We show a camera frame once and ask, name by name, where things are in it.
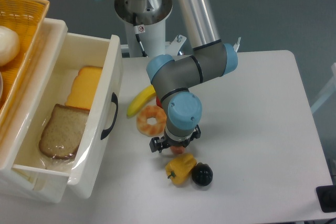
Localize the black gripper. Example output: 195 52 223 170
149 124 201 153

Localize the brown egg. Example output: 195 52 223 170
170 146 185 155

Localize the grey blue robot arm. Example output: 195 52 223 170
114 0 238 152

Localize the yellow bell pepper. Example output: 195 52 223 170
165 153 197 185

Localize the red tomato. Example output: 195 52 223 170
156 97 162 108

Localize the black round fruit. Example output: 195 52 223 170
191 163 213 187

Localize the yellow banana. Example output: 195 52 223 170
127 85 156 118

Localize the orange toast slice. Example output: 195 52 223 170
65 66 102 111

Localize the brown bread slice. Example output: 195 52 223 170
38 104 89 160

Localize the white plastic drawer box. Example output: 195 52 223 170
1 18 123 203

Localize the black device at edge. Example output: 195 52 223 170
316 185 335 213

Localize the white bun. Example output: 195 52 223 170
0 26 20 67

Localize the yellow woven basket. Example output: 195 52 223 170
1 0 50 125

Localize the orange shrimp ring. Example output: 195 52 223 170
136 105 168 137

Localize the black drawer handle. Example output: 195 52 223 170
100 92 119 140

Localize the white frame at right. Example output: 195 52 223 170
310 63 335 114

